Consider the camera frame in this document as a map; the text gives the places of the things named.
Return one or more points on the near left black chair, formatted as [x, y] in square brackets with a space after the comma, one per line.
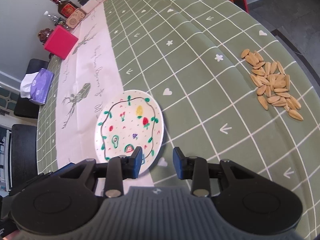
[23, 153]

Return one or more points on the wooden speaker box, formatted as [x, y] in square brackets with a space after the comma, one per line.
[73, 21]

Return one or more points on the purple tissue box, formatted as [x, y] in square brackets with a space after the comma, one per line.
[35, 86]

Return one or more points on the clear plastic bottle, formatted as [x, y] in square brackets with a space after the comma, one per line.
[56, 20]

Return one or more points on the far left black chair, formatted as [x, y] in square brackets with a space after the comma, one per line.
[24, 107]

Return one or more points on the brown ceramic jar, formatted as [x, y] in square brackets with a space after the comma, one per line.
[44, 34]

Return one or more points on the green checked tablecloth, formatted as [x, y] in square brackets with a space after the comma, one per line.
[189, 51]

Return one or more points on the painted white ceramic plate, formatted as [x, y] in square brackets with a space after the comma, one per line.
[132, 118]

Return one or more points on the red gift box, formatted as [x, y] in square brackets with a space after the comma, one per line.
[60, 42]

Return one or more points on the pink table runner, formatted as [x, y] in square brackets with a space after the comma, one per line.
[90, 77]

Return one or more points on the pile of seeds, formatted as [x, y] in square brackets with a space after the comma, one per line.
[272, 84]

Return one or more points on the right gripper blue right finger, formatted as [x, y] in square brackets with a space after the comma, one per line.
[194, 169]

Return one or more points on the black chair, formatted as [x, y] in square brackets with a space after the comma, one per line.
[24, 107]
[23, 153]

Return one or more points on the brown liquor bottle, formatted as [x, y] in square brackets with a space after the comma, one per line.
[65, 8]

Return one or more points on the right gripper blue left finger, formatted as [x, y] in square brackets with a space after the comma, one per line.
[119, 169]

